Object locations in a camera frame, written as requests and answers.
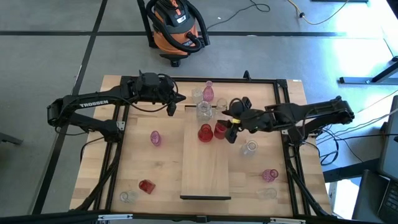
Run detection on black aluminium table frame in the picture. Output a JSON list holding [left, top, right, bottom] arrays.
[[73, 76, 332, 218]]

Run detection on black power cable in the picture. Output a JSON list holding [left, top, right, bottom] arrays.
[[319, 126, 398, 167]]

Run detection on black floor cable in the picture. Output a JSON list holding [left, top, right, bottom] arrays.
[[206, 0, 271, 31]]

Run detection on clear crackle glass decanter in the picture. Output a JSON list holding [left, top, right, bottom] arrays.
[[195, 101, 214, 123]]

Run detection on red ribbed cylinder glass vase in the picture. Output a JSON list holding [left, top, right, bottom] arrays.
[[213, 121, 228, 140]]

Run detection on black metal pole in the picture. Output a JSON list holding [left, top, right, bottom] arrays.
[[136, 0, 158, 49]]

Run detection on short pink glass vase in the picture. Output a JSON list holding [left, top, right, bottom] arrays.
[[261, 168, 279, 183]]

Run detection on grey table foot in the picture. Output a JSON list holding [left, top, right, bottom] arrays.
[[0, 132, 24, 146]]

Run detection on tall clear glass vase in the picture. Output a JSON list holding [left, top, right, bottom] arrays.
[[256, 187, 278, 200]]

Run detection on red pleated glass vase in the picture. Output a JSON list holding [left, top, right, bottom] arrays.
[[138, 179, 156, 195]]

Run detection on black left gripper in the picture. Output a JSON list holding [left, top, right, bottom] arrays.
[[136, 72, 187, 118]]

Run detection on clear round cut-glass vase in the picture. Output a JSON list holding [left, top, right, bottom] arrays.
[[241, 139, 259, 158]]

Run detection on orange black shop vacuum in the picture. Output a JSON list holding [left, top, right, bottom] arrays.
[[145, 0, 211, 68]]

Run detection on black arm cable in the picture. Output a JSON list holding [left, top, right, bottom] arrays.
[[123, 73, 180, 113], [229, 97, 249, 116]]

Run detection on black overhead rig bar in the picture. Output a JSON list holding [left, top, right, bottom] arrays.
[[0, 210, 398, 224]]

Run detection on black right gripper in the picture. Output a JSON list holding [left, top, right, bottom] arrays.
[[221, 96, 272, 145]]

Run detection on tall pink ribbed glass vase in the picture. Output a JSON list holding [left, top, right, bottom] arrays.
[[202, 80, 215, 103]]

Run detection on round red glass vase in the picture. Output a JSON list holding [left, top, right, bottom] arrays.
[[197, 123, 214, 143]]

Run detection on dark monitor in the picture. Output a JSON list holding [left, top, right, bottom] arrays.
[[377, 95, 398, 224]]

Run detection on small clear square glass bottle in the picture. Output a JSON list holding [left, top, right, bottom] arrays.
[[191, 88, 203, 104]]

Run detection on small clear glass vase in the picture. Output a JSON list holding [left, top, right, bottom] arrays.
[[119, 190, 139, 205]]

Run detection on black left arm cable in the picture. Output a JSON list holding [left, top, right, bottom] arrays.
[[123, 73, 180, 113]]

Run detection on black desk foot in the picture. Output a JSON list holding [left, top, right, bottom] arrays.
[[338, 55, 398, 85]]

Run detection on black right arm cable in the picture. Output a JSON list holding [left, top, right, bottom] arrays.
[[229, 97, 249, 116]]

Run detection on yellow floor cable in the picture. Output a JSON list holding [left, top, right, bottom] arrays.
[[286, 0, 351, 26]]

